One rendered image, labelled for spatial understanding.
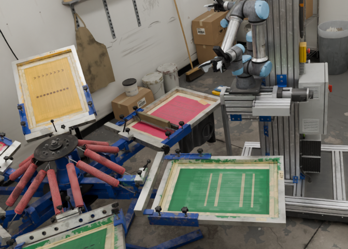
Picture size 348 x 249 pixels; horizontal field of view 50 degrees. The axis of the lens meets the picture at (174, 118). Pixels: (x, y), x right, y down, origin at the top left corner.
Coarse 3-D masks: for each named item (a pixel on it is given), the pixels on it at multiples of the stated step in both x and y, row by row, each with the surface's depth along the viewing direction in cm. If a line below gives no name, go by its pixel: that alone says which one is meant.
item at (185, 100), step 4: (176, 96) 354; (180, 96) 352; (172, 100) 348; (176, 100) 347; (180, 100) 345; (184, 100) 344; (188, 100) 342; (192, 100) 341; (168, 104) 343; (160, 108) 339; (164, 108) 338; (152, 112) 335; (156, 112) 334; (136, 124) 323; (140, 124) 321; (144, 124) 320; (148, 124) 319; (136, 128) 317; (140, 128) 316; (144, 128) 314; (148, 128) 313; (152, 128) 312; (148, 132) 308
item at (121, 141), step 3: (117, 141) 289; (120, 141) 288; (123, 141) 287; (126, 141) 289; (129, 141) 291; (132, 141) 293; (114, 144) 286; (117, 144) 285; (120, 144) 285; (123, 144) 287; (120, 147) 285; (123, 147) 288
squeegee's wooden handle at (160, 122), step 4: (140, 112) 318; (140, 116) 319; (144, 116) 314; (148, 116) 310; (152, 116) 308; (144, 120) 317; (148, 120) 313; (152, 120) 309; (156, 120) 304; (160, 120) 301; (164, 120) 299; (156, 124) 307; (160, 124) 304; (164, 124) 300; (168, 124) 297
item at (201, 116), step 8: (176, 88) 361; (168, 96) 354; (200, 96) 341; (208, 96) 335; (216, 96) 332; (152, 104) 341; (216, 104) 320; (144, 112) 335; (208, 112) 313; (192, 120) 305; (200, 120) 308
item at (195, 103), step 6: (192, 102) 338; (198, 102) 336; (204, 108) 325; (192, 114) 320; (186, 120) 313; (180, 126) 307; (150, 132) 308; (156, 132) 306; (162, 132) 305; (162, 138) 297
